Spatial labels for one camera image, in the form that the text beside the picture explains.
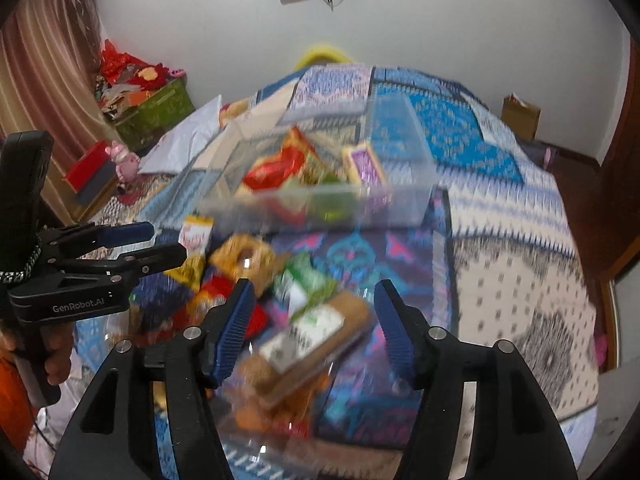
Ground brown biscuit packet white label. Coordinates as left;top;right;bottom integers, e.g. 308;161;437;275
257;287;373;396

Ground purple snack packet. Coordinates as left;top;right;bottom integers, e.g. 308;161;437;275
342;142;388;185

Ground pile of red plush clutter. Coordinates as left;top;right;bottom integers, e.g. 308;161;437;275
92;40;188;121

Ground green storage box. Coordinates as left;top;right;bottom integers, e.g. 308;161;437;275
112;77;196;153

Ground wooden door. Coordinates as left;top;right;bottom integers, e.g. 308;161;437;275
597;25;640;311

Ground person's left hand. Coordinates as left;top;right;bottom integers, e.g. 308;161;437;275
44;324;77;386

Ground golden yellow snack packet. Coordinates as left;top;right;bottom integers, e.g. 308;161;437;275
210;234;277;286

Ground yellow white snack packet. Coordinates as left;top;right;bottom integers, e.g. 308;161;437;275
179;215;215;261

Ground pink slippers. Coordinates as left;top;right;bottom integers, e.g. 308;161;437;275
525;141;557;170

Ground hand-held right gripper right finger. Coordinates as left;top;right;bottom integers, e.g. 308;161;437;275
374;280;581;480

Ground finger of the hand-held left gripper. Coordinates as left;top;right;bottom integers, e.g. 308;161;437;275
42;221;156;262
50;243;188;287

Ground cardboard box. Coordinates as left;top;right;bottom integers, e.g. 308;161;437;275
501;94;542;141

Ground clear plastic container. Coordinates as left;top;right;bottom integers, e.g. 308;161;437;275
197;95;436;233

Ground red yellow snack packet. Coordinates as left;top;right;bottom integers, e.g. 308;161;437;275
192;275;241;321

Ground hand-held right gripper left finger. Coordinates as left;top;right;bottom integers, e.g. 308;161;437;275
48;279;257;480

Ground pink rabbit toy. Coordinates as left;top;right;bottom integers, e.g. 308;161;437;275
105;141;142;183

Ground grey box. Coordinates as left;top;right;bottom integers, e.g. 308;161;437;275
75;160;121;206

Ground wooden nightstand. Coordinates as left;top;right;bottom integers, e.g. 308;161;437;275
72;175;121;222

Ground striped brown curtain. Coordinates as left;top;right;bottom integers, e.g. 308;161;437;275
0;0;108;226

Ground patterned patchwork blanket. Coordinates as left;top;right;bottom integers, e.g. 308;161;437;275
30;62;601;480

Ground green white snack packet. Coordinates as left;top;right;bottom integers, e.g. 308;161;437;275
272;252;341;321

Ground red box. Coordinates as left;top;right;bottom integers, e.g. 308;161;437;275
64;141;117;193

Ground orange cloth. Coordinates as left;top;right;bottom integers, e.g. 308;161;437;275
0;355;38;453

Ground orange snack packet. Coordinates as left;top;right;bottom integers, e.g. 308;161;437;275
232;355;321;436

